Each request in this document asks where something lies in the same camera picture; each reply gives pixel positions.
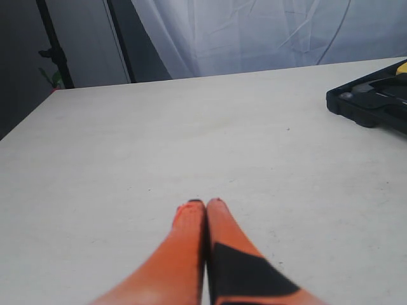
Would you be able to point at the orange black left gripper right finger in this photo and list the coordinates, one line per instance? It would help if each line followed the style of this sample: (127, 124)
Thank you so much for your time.
(238, 272)

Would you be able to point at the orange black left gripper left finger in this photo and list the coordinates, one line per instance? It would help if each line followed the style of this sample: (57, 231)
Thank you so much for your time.
(174, 272)

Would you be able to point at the black plastic tool case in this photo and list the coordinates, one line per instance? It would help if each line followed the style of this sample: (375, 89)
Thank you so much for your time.
(390, 116)

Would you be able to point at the white backdrop curtain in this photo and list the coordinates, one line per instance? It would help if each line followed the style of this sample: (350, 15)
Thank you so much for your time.
(206, 38)

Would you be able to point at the yellow tape measure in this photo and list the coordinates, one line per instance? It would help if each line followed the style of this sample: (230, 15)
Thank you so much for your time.
(401, 69)

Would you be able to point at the black handled claw hammer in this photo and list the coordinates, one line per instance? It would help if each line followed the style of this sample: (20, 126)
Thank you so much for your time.
(373, 95)

